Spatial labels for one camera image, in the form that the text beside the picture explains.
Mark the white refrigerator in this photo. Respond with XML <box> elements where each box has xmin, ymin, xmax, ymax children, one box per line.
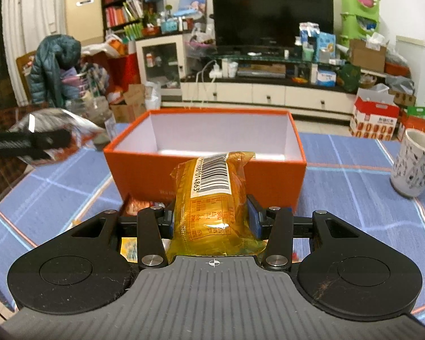
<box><xmin>395</xmin><ymin>35</ymin><xmax>425</xmax><ymax>110</ymax></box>

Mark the clear yellow snack packet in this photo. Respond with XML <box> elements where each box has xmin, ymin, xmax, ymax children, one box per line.
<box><xmin>166</xmin><ymin>152</ymin><xmax>268</xmax><ymax>258</ymax></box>

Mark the white glass door cabinet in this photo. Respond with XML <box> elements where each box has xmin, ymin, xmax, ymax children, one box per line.
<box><xmin>135</xmin><ymin>34</ymin><xmax>185</xmax><ymax>102</ymax></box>

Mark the green plastic storage rack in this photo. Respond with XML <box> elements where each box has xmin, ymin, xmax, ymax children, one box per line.
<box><xmin>339</xmin><ymin>0</ymin><xmax>382</xmax><ymax>49</ymax></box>

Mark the white television stand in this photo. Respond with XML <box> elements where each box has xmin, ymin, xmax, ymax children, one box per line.
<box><xmin>180</xmin><ymin>52</ymin><xmax>358</xmax><ymax>121</ymax></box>

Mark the silver red snack packet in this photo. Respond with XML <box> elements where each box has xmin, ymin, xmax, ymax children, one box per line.
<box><xmin>12</xmin><ymin>108</ymin><xmax>106</xmax><ymax>166</ymax></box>

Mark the brown cardboard box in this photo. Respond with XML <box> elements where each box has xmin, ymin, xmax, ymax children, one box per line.
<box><xmin>348</xmin><ymin>38</ymin><xmax>387</xmax><ymax>73</ymax></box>

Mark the dark bookshelf with books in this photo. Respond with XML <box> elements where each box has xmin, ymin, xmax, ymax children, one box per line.
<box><xmin>100</xmin><ymin>0</ymin><xmax>146</xmax><ymax>40</ymax></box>

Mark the blue tissue box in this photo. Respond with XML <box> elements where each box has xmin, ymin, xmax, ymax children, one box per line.
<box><xmin>316</xmin><ymin>32</ymin><xmax>337</xmax><ymax>61</ymax></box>

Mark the dark green bag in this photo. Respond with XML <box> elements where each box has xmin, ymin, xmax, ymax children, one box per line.
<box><xmin>336</xmin><ymin>62</ymin><xmax>362</xmax><ymax>93</ymax></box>

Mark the red white printed carton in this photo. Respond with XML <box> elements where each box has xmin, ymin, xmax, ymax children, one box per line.
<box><xmin>349</xmin><ymin>97</ymin><xmax>400</xmax><ymax>142</ymax></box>

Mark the blue checked tablecloth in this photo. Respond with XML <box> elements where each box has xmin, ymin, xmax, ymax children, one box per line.
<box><xmin>0</xmin><ymin>122</ymin><xmax>425</xmax><ymax>327</ymax></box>

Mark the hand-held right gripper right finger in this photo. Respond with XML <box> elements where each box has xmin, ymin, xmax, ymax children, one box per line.
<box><xmin>247</xmin><ymin>195</ymin><xmax>360</xmax><ymax>272</ymax></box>

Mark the orange cardboard box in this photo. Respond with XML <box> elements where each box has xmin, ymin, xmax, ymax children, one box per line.
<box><xmin>103</xmin><ymin>109</ymin><xmax>308</xmax><ymax>216</ymax></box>

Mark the white curtain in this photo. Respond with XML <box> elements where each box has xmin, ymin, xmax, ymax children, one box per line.
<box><xmin>2</xmin><ymin>0</ymin><xmax>70</xmax><ymax>58</ymax></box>

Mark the orange green carton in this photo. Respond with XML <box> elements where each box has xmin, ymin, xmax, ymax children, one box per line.
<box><xmin>397</xmin><ymin>105</ymin><xmax>425</xmax><ymax>143</ymax></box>

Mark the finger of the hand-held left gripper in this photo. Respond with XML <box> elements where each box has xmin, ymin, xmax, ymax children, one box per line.
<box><xmin>0</xmin><ymin>129</ymin><xmax>72</xmax><ymax>161</ymax></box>

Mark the black white patterned cup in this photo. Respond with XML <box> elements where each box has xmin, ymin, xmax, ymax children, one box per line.
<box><xmin>390</xmin><ymin>128</ymin><xmax>425</xmax><ymax>198</ymax></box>

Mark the black flat television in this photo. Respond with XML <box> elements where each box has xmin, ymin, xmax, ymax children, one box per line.
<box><xmin>211</xmin><ymin>0</ymin><xmax>334</xmax><ymax>49</ymax></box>

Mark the beige standing air conditioner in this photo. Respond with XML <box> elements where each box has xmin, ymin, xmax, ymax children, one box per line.
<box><xmin>64</xmin><ymin>0</ymin><xmax>105</xmax><ymax>44</ymax></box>

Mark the open cardboard box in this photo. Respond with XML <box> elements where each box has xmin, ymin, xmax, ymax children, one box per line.
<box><xmin>109</xmin><ymin>84</ymin><xmax>148</xmax><ymax>123</ymax></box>

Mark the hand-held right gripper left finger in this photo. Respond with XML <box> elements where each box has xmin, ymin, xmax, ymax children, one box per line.
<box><xmin>71</xmin><ymin>194</ymin><xmax>176</xmax><ymax>269</ymax></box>

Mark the dark blue puffer jacket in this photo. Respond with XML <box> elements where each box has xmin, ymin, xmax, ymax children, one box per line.
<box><xmin>28</xmin><ymin>34</ymin><xmax>82</xmax><ymax>109</ymax></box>

